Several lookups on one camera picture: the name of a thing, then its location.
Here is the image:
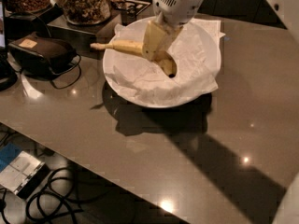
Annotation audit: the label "yellow banana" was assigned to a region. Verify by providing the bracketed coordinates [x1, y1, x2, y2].
[90, 40, 177, 78]

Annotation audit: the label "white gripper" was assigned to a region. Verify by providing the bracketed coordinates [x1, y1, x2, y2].
[142, 0, 204, 61]

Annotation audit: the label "black cables on floor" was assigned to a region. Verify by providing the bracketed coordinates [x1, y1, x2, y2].
[0, 131, 104, 224]

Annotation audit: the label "black cable on table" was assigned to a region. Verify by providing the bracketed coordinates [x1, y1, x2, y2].
[18, 11, 82, 91]

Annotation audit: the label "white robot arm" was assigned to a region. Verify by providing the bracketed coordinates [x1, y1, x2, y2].
[152, 0, 299, 224]

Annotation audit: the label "black device at left edge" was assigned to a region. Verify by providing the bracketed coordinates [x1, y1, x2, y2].
[0, 0, 18, 91]

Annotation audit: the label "white bowl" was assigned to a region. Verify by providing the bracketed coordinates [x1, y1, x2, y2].
[102, 16, 222, 109]

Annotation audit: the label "white paper liner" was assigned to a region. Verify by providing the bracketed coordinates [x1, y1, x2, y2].
[104, 17, 226, 105]

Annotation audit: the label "black pouch with label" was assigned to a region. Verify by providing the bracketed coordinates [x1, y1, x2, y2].
[8, 33, 78, 77]

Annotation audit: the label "dark stand under left jar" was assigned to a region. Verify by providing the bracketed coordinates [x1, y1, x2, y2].
[5, 6, 63, 40]

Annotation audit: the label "blue object on floor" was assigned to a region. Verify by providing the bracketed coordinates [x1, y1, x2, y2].
[0, 143, 21, 172]

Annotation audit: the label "glass jar of granola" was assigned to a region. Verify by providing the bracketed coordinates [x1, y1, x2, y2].
[57, 0, 111, 25]

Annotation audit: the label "white box on floor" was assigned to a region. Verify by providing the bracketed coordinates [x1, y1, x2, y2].
[0, 151, 50, 199]

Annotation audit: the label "dark metal jar stand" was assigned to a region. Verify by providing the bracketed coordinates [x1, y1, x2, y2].
[48, 10, 121, 60]

